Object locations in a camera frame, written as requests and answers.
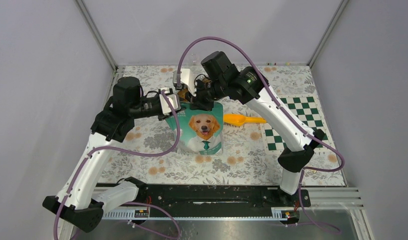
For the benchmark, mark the green pet food bag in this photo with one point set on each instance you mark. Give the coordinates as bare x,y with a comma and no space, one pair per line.
200,130

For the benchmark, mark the steel bowl with kibble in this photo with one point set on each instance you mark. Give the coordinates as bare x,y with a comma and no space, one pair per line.
206,80

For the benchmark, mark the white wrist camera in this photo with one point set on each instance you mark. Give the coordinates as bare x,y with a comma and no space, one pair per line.
184,79
169,100

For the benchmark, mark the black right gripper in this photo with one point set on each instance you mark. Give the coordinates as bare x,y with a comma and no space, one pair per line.
200,104

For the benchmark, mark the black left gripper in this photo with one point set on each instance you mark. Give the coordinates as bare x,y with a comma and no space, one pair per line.
161,116

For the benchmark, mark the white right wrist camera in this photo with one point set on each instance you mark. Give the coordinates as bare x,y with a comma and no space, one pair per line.
184,79

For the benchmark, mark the orange plastic scoop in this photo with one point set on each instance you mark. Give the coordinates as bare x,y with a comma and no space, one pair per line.
239,120

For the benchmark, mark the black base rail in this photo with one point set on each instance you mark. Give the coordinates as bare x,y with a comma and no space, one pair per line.
212,202

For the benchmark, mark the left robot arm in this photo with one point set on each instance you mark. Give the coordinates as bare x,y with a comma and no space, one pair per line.
76,202

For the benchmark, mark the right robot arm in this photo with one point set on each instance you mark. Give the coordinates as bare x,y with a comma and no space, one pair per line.
250,88

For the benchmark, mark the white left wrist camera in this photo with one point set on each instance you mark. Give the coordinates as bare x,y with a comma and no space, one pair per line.
169,100

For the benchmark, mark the floral patterned table mat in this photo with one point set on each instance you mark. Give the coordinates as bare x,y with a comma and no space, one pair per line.
249,155

